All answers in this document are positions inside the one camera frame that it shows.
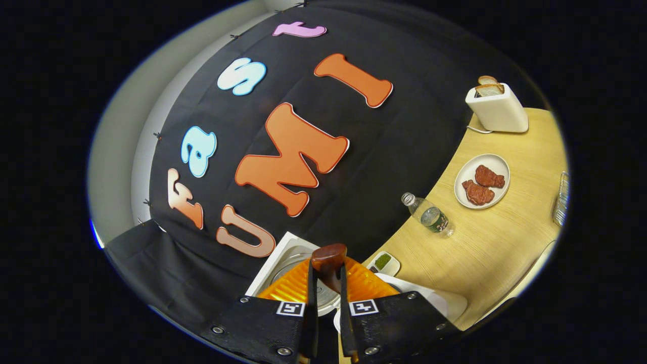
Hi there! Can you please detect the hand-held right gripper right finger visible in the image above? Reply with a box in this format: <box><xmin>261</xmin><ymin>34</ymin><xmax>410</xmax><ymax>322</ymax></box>
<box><xmin>339</xmin><ymin>257</ymin><xmax>460</xmax><ymax>363</ymax></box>

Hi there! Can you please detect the brown wooden spoon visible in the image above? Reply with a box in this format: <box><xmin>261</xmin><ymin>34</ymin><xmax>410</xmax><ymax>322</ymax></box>
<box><xmin>310</xmin><ymin>243</ymin><xmax>348</xmax><ymax>294</ymax></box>

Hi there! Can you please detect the white oval plate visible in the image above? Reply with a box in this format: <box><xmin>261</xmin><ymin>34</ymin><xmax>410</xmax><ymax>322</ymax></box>
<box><xmin>454</xmin><ymin>154</ymin><xmax>511</xmax><ymax>210</ymax></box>

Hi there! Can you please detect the red-brown meat piece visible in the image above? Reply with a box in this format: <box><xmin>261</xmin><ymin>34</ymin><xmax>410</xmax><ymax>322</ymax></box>
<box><xmin>474</xmin><ymin>165</ymin><xmax>506</xmax><ymax>189</ymax></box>
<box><xmin>461</xmin><ymin>179</ymin><xmax>496</xmax><ymax>206</ymax></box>

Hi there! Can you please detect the metal wire chopstick holder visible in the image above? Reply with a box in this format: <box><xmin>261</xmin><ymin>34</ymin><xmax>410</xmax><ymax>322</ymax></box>
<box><xmin>552</xmin><ymin>172</ymin><xmax>571</xmax><ymax>226</ymax></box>

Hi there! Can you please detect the small white dish green filling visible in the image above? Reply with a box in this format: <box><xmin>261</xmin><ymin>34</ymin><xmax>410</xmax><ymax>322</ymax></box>
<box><xmin>366</xmin><ymin>251</ymin><xmax>401</xmax><ymax>277</ymax></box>

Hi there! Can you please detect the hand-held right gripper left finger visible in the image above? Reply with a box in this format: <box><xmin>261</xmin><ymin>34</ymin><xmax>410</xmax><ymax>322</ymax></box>
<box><xmin>200</xmin><ymin>258</ymin><xmax>320</xmax><ymax>363</ymax></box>

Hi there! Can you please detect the white rice cooker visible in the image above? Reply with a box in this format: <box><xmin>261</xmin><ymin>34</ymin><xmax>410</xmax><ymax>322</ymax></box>
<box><xmin>245</xmin><ymin>232</ymin><xmax>468</xmax><ymax>334</ymax></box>

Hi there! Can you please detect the white toaster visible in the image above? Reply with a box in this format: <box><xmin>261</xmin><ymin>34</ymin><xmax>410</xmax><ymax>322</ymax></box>
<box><xmin>465</xmin><ymin>82</ymin><xmax>529</xmax><ymax>133</ymax></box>

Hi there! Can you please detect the clear plastic water bottle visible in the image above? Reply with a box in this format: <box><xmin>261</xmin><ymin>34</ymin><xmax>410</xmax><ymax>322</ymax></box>
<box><xmin>401</xmin><ymin>192</ymin><xmax>455</xmax><ymax>238</ymax></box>

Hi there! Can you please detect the black backdrop cloth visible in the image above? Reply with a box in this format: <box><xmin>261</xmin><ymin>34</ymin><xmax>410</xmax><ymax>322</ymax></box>
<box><xmin>104</xmin><ymin>0</ymin><xmax>551</xmax><ymax>324</ymax></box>

